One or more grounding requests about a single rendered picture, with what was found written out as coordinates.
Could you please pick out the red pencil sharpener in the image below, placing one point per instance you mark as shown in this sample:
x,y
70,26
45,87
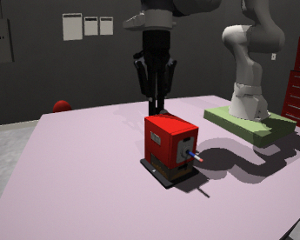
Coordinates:
x,y
169,144

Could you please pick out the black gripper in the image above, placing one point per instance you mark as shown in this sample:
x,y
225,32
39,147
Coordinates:
x,y
156,46

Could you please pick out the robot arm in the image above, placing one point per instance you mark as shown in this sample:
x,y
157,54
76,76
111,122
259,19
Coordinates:
x,y
263,37

